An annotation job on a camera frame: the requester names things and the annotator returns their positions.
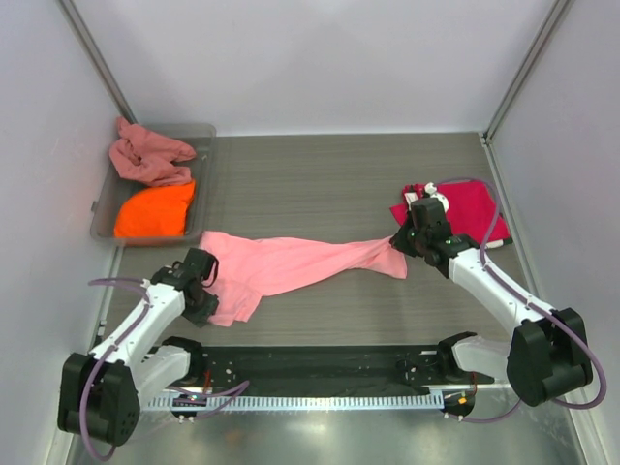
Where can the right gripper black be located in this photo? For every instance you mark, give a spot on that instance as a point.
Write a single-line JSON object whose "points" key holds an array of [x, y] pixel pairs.
{"points": [[400, 241]]}

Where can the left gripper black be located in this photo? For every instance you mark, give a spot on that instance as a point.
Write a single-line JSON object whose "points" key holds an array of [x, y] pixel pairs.
{"points": [[200, 318]]}

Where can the light pink t shirt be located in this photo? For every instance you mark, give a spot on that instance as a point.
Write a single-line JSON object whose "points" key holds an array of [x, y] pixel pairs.
{"points": [[252, 269]]}

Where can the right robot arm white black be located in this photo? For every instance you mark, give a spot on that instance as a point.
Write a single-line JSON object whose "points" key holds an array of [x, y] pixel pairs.
{"points": [[529, 321]]}

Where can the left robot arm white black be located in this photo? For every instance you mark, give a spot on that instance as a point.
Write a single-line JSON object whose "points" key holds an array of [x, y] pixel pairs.
{"points": [[103, 391]]}

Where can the white striped folded t shirt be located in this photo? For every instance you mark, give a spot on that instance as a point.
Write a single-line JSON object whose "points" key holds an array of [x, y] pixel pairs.
{"points": [[410, 195]]}

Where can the magenta folded t shirt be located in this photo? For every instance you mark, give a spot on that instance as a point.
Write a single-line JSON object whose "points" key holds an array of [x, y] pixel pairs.
{"points": [[471, 208]]}

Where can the orange t shirt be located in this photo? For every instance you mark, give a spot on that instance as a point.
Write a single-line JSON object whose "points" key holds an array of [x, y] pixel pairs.
{"points": [[155, 211]]}

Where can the clear grey plastic bin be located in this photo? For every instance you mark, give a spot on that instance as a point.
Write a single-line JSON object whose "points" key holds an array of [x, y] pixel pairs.
{"points": [[116, 190]]}

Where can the dusty rose crumpled t shirt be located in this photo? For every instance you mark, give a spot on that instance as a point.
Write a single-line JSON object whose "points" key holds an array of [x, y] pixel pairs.
{"points": [[150, 158]]}

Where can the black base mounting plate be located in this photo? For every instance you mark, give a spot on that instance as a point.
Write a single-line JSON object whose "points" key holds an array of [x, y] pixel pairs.
{"points": [[408, 365]]}

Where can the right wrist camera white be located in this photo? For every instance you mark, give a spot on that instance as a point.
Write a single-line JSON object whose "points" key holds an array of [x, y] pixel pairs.
{"points": [[430, 190]]}

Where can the white slotted cable duct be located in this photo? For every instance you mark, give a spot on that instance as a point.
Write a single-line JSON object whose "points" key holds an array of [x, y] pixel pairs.
{"points": [[175, 402]]}

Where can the right aluminium frame post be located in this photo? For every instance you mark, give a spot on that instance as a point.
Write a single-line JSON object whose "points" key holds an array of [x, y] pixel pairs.
{"points": [[543, 37]]}

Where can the aluminium frame post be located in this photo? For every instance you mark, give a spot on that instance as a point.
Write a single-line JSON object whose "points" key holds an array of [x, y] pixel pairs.
{"points": [[97, 60], [543, 37]]}

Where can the left aluminium frame post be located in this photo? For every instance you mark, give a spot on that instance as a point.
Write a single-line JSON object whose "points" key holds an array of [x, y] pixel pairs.
{"points": [[97, 60]]}

